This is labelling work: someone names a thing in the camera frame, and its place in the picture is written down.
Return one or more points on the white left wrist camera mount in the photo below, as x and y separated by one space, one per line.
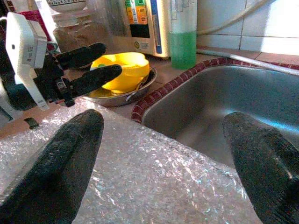
21 42

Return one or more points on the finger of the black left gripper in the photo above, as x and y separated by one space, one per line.
81 55
98 78

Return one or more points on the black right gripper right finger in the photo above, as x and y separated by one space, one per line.
268 172

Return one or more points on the clear bubble wrap sheet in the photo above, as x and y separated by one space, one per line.
151 175

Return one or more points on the yellow plastic bowl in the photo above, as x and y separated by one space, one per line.
133 70

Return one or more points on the black tape strip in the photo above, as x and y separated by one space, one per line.
31 123

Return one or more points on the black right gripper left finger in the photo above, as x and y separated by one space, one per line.
53 175

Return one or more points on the stainless steel bowl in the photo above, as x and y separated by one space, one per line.
116 100

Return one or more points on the white pipe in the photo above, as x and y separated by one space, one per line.
245 59

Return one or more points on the stainless steel sink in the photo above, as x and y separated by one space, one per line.
222 93

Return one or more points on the green liquid bottle blue cap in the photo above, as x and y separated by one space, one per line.
183 46

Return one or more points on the magenta carton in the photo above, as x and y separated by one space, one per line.
39 18

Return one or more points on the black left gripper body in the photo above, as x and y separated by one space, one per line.
52 79

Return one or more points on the white water purifier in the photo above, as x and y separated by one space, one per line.
140 14

